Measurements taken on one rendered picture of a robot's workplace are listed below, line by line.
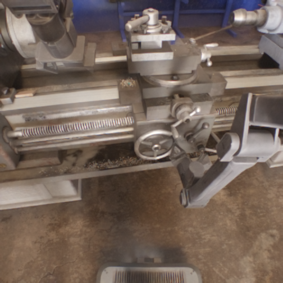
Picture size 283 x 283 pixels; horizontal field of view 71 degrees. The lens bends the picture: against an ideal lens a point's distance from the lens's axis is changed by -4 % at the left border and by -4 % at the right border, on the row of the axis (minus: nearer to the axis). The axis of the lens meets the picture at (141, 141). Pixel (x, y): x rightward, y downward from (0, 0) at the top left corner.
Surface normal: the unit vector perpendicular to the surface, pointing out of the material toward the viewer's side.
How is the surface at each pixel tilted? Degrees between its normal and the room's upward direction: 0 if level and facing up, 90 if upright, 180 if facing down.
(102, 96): 36
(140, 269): 0
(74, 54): 30
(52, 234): 0
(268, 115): 83
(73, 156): 0
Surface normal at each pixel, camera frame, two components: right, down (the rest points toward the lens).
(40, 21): 0.00, -0.20
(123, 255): 0.00, -0.66
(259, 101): -0.94, -0.04
